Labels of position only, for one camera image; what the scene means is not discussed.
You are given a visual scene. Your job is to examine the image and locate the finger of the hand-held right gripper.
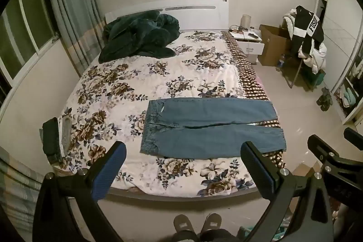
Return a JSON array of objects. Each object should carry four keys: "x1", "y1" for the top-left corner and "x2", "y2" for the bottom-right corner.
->
[
  {"x1": 307, "y1": 134, "x2": 363, "y2": 174},
  {"x1": 343, "y1": 127, "x2": 363, "y2": 151}
]

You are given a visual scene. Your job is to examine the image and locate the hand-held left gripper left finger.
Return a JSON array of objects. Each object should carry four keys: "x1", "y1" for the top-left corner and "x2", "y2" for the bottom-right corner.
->
[{"x1": 32, "y1": 141, "x2": 128, "y2": 242}]

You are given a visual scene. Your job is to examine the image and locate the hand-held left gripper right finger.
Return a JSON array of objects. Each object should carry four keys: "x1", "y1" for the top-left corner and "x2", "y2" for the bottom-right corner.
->
[{"x1": 240, "y1": 141, "x2": 334, "y2": 242}]

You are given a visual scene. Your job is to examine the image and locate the blue denim pants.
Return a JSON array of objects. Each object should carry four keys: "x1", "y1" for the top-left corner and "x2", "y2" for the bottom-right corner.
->
[{"x1": 140, "y1": 97, "x2": 287, "y2": 160}]

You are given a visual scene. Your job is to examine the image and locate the dark shoes pair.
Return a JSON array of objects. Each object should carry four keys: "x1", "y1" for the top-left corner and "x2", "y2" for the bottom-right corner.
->
[{"x1": 316, "y1": 87, "x2": 334, "y2": 111}]

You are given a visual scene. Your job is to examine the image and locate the folded white grey cloth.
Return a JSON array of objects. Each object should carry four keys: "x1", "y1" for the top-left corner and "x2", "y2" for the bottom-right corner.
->
[{"x1": 57, "y1": 114, "x2": 74, "y2": 157}]

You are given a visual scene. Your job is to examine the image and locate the grey slipper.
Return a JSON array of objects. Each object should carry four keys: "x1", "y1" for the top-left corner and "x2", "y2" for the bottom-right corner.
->
[
  {"x1": 200, "y1": 212, "x2": 223, "y2": 234},
  {"x1": 173, "y1": 214, "x2": 197, "y2": 235}
]

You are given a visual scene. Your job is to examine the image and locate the folded dark cloth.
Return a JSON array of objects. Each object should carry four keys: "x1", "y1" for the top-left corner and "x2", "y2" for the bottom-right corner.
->
[{"x1": 42, "y1": 117, "x2": 61, "y2": 164}]

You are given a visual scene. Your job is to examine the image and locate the dark metal chair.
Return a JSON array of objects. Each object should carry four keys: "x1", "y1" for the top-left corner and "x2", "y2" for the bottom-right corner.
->
[{"x1": 284, "y1": 52, "x2": 326, "y2": 89}]

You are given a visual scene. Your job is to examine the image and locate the person's legs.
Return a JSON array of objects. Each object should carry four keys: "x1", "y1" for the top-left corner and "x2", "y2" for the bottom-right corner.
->
[{"x1": 169, "y1": 229, "x2": 240, "y2": 242}]

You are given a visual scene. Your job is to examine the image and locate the chair with clothes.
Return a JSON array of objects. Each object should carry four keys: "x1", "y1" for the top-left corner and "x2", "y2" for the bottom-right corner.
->
[{"x1": 282, "y1": 9, "x2": 327, "y2": 75}]

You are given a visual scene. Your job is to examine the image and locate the floral bed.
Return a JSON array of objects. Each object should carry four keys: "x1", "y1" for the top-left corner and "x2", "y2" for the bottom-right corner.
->
[{"x1": 52, "y1": 30, "x2": 280, "y2": 198}]

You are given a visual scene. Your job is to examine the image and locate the white wardrobe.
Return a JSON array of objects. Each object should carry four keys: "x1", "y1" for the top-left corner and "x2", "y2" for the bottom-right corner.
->
[{"x1": 313, "y1": 0, "x2": 363, "y2": 126}]

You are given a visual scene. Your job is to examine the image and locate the striped grey cloth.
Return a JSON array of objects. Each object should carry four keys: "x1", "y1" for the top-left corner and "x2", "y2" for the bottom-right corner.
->
[{"x1": 0, "y1": 146, "x2": 44, "y2": 234}]

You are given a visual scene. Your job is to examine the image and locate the brown checkered bed sheet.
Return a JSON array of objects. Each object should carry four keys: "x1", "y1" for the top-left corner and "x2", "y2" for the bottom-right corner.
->
[{"x1": 221, "y1": 31, "x2": 286, "y2": 169}]

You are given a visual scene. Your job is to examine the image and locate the brown cardboard box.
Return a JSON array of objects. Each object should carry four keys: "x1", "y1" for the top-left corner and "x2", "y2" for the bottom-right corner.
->
[{"x1": 258, "y1": 24, "x2": 292, "y2": 67}]

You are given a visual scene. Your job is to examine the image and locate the black white striped jacket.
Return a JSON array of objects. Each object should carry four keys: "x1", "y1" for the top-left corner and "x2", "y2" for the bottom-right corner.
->
[{"x1": 289, "y1": 5, "x2": 324, "y2": 59}]

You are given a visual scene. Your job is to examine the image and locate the white nightstand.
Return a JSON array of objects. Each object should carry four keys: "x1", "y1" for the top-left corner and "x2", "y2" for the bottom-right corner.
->
[{"x1": 228, "y1": 28, "x2": 265, "y2": 64}]

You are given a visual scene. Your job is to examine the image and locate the dark green quilt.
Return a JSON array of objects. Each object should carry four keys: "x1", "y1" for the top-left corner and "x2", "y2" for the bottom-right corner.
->
[{"x1": 98, "y1": 10, "x2": 180, "y2": 63}]

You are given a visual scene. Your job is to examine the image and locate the beige cylinder table lamp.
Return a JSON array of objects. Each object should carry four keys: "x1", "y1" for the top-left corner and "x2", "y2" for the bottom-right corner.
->
[{"x1": 241, "y1": 14, "x2": 252, "y2": 30}]

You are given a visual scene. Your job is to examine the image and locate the white framed window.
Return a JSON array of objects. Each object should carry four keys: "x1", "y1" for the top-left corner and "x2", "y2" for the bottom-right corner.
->
[{"x1": 0, "y1": 0, "x2": 60, "y2": 89}]

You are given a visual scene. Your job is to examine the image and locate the white bed headboard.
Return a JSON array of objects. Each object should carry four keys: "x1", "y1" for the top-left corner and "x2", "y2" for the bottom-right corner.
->
[{"x1": 105, "y1": 0, "x2": 230, "y2": 31}]

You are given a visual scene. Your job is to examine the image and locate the grey green curtain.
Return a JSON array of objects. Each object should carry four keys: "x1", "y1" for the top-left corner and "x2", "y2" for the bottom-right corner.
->
[{"x1": 42, "y1": 0, "x2": 106, "y2": 78}]

